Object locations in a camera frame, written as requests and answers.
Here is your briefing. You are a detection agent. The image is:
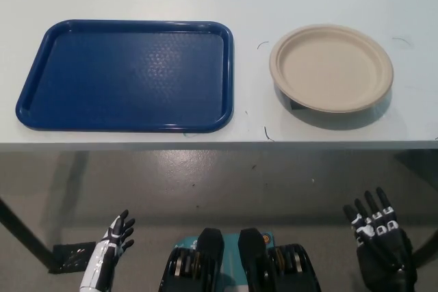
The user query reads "black teal robot torso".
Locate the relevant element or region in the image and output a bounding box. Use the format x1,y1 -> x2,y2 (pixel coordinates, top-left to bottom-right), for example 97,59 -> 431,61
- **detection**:
157,226 -> 322,292

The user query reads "black metal table leg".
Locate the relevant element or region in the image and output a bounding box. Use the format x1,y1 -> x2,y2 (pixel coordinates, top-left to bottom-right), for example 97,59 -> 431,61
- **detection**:
0,198 -> 57,271
410,215 -> 438,269

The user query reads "blue plastic tray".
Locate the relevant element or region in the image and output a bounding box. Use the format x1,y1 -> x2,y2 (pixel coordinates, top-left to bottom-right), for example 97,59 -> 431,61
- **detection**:
14,19 -> 235,134

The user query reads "beige paper plate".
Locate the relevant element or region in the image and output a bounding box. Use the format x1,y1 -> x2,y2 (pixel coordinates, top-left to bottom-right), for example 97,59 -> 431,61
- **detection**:
268,24 -> 394,113

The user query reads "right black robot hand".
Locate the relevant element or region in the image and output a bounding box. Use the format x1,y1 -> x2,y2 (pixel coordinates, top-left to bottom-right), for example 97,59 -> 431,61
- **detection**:
343,187 -> 419,292

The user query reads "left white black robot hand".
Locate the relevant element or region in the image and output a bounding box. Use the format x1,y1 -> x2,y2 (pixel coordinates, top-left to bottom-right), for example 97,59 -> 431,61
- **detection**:
79,209 -> 136,292

